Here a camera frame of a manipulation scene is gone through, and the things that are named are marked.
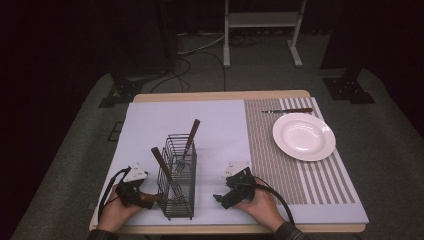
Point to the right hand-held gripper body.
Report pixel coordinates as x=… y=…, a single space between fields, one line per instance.
x=240 y=186

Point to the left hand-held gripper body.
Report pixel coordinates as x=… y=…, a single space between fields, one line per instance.
x=131 y=191

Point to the person's left hand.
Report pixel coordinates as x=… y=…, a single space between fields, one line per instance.
x=113 y=213

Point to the person's right hand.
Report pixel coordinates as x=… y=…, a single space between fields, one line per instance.
x=261 y=206

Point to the striped grey placemat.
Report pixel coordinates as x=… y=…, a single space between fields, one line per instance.
x=266 y=150

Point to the dark floor socket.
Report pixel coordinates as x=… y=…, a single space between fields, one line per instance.
x=115 y=131

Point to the white board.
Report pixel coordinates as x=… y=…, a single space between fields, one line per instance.
x=150 y=120

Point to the white round plate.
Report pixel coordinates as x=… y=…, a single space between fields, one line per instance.
x=303 y=136

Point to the black stand base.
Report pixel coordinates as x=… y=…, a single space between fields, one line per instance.
x=121 y=91
x=348 y=90

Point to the white metal stand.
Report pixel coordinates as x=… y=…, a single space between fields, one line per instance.
x=261 y=19

